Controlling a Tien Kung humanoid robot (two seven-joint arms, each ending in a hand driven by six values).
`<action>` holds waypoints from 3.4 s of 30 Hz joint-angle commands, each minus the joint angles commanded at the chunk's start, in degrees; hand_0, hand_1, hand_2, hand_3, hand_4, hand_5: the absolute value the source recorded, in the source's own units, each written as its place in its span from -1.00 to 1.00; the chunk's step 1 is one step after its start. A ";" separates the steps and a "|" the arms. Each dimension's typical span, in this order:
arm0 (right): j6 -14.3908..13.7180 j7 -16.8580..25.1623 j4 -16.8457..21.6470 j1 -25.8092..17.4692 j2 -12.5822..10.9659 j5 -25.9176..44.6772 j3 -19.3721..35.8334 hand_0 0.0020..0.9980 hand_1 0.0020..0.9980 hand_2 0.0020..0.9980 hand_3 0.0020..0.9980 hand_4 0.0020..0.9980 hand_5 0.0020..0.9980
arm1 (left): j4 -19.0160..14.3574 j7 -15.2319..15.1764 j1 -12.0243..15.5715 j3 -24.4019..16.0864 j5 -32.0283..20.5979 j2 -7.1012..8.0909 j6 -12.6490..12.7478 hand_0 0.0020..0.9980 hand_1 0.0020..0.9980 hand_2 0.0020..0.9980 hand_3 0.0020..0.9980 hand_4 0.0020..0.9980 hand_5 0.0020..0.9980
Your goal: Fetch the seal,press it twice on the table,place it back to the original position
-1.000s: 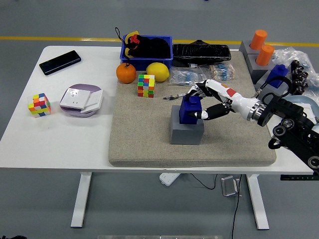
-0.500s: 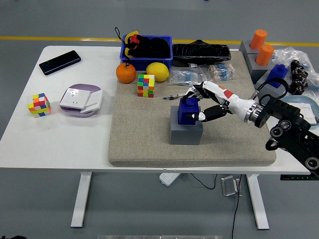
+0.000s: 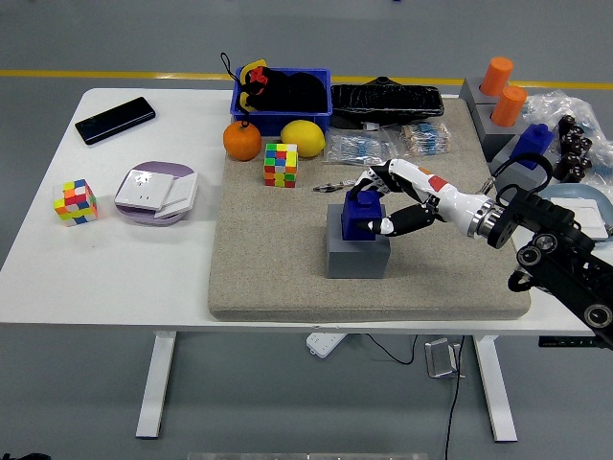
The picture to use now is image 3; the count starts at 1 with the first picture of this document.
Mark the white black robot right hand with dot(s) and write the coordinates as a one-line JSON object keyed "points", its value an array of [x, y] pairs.
{"points": [[455, 201]]}

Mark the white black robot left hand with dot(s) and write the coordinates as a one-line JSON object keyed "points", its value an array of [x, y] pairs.
{"points": [[21, 457]]}

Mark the blue square seal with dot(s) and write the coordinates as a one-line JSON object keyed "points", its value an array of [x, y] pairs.
{"points": [[356, 216], [534, 141]]}

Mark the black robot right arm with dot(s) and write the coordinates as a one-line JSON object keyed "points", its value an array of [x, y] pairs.
{"points": [[551, 215]]}

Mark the grey cube seal holder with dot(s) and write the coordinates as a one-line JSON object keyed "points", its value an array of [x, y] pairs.
{"points": [[519, 177], [356, 261], [493, 139], [471, 93]]}

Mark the orange cylinder seal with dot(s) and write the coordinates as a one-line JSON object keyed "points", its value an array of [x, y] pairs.
{"points": [[507, 106], [495, 76]]}

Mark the clear bag of resistors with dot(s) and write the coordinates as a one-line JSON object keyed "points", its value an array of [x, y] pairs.
{"points": [[359, 146], [426, 136]]}

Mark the light blue plate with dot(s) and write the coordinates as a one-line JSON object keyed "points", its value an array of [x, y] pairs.
{"points": [[565, 190]]}

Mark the dark brown cylinder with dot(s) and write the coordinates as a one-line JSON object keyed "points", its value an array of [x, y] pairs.
{"points": [[584, 145], [573, 139], [567, 125], [583, 167], [563, 173], [569, 160]]}

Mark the small white plug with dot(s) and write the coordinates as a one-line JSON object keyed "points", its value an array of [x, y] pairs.
{"points": [[370, 126]]}

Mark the black keyboard in plastic wrap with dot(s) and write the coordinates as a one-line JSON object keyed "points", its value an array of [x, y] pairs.
{"points": [[383, 103]]}

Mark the black silver pen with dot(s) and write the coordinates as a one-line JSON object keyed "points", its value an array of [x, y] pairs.
{"points": [[325, 187]]}

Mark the crumpled clear plastic bag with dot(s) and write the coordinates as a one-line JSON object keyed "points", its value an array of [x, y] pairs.
{"points": [[551, 103]]}

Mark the white table leg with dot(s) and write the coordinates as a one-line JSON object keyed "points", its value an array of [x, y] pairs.
{"points": [[155, 383], [495, 388]]}

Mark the yellow lemon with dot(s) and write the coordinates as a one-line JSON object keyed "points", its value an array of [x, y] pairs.
{"points": [[302, 139]]}

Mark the colourful puzzle cube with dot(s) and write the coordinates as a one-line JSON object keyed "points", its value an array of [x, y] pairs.
{"points": [[280, 165], [75, 203]]}

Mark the black table control panel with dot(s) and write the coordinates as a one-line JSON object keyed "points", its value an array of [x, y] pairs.
{"points": [[570, 341]]}

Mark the black pouch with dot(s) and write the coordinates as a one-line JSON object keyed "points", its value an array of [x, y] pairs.
{"points": [[297, 93]]}

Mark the grey-brown mat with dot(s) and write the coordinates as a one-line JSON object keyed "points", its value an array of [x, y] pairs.
{"points": [[268, 249]]}

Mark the white power strip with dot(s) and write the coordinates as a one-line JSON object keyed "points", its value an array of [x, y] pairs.
{"points": [[324, 344]]}

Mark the blue plastic bin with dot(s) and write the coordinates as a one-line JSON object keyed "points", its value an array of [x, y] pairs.
{"points": [[268, 123]]}

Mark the orange fruit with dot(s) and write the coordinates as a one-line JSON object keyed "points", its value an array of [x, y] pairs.
{"points": [[242, 141]]}

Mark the red clip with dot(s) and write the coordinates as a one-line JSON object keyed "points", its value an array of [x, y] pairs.
{"points": [[258, 77]]}

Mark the yellow flat piece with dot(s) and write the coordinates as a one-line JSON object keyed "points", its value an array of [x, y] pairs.
{"points": [[252, 66]]}

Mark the purple plate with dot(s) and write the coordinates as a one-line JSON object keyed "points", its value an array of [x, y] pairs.
{"points": [[163, 167]]}

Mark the black smartphone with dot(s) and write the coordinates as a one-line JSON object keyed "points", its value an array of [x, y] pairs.
{"points": [[115, 121]]}

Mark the white switch panel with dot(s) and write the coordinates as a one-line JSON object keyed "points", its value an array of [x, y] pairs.
{"points": [[591, 216], [182, 191]]}

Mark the clear metal bracket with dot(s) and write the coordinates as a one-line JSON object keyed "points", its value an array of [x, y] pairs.
{"points": [[441, 359]]}

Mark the white wall socket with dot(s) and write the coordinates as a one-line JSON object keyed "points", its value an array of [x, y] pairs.
{"points": [[143, 189]]}

